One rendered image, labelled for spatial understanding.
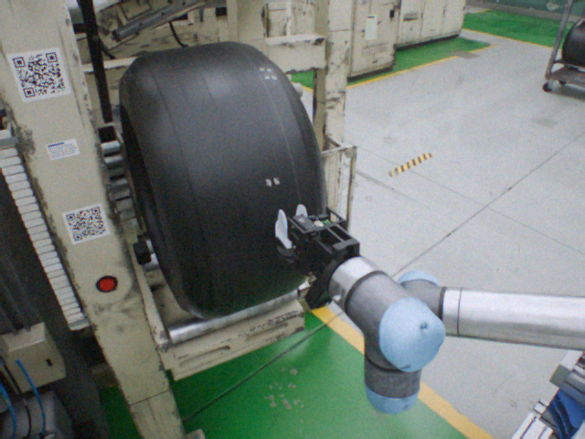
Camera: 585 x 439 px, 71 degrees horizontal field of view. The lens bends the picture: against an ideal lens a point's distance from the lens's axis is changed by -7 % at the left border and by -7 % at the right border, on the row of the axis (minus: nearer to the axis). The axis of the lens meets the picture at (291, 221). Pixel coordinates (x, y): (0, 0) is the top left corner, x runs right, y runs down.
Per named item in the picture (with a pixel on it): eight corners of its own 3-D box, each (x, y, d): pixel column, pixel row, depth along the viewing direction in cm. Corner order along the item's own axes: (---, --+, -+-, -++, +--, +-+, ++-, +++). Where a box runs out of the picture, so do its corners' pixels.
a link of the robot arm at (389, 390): (428, 362, 64) (433, 311, 58) (412, 426, 56) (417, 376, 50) (378, 351, 67) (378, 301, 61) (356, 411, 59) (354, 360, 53)
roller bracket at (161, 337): (165, 372, 97) (157, 345, 91) (131, 269, 126) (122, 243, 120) (179, 367, 98) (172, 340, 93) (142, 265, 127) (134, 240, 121)
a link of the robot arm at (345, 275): (388, 307, 59) (338, 328, 56) (368, 289, 63) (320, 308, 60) (393, 262, 56) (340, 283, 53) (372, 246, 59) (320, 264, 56)
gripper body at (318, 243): (326, 203, 68) (374, 239, 58) (326, 250, 72) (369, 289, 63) (281, 216, 65) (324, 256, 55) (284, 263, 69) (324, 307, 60)
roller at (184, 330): (169, 349, 99) (165, 337, 96) (164, 336, 102) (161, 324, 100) (301, 301, 112) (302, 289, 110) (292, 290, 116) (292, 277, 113)
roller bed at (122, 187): (79, 247, 126) (48, 158, 108) (75, 221, 136) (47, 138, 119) (143, 229, 133) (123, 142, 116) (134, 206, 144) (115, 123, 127)
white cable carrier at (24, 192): (71, 330, 94) (-15, 134, 66) (69, 315, 97) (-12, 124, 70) (90, 324, 96) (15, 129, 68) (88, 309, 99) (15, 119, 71)
